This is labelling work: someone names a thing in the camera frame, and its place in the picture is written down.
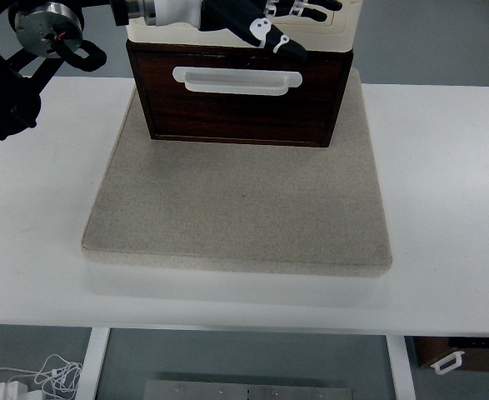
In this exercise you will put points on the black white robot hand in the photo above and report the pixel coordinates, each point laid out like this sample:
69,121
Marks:
248,20

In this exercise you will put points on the dark wooden cabinet base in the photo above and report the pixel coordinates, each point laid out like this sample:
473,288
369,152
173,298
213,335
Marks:
132,71

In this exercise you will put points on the grey square foam pad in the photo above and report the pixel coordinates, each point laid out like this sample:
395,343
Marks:
244,208

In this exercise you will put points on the brown wooden box on floor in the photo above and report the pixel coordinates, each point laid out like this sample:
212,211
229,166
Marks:
445,354

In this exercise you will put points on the white power adapter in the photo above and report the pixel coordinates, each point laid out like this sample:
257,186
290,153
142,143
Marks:
13,390

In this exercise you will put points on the white drawer handle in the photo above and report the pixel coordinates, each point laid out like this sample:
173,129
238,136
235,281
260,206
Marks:
237,81

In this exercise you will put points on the white handle on floor box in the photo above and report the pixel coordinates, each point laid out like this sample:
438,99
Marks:
448,363

